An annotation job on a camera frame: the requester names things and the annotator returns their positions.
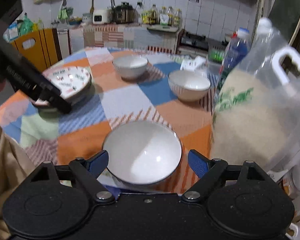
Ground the gas stove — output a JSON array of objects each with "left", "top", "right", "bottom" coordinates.
[{"left": 179, "top": 31, "right": 228, "bottom": 51}]

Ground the blue bowl on counter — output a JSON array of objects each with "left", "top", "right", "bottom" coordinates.
[{"left": 69, "top": 17, "right": 82, "bottom": 25}]

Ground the patchwork counter cloth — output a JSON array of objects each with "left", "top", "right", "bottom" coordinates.
[{"left": 69, "top": 24, "right": 181, "bottom": 54}]

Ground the white bowl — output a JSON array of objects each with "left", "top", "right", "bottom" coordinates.
[
  {"left": 102, "top": 121, "right": 183, "bottom": 185},
  {"left": 112, "top": 55, "right": 148, "bottom": 80},
  {"left": 168, "top": 70, "right": 211, "bottom": 102}
]

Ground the black pressure cooker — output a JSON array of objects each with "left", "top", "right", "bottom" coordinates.
[{"left": 114, "top": 2, "right": 135, "bottom": 24}]

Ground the rice bag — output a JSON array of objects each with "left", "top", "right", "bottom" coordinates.
[{"left": 210, "top": 18, "right": 300, "bottom": 171}]

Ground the tissue pack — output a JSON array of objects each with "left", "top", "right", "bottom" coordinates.
[{"left": 180, "top": 56, "right": 206, "bottom": 72}]

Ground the green basket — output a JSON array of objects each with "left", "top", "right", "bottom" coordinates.
[{"left": 208, "top": 48, "right": 225, "bottom": 64}]

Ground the blue label water bottle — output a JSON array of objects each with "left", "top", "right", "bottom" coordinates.
[{"left": 215, "top": 28, "right": 251, "bottom": 100}]

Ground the wooden folding chair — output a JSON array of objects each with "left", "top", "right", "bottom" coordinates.
[{"left": 10, "top": 28, "right": 62, "bottom": 72}]

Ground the pink bunny plate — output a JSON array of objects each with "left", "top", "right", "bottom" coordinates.
[{"left": 43, "top": 66, "right": 92, "bottom": 99}]

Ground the white rice cooker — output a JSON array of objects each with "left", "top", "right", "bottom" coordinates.
[{"left": 93, "top": 9, "right": 113, "bottom": 25}]

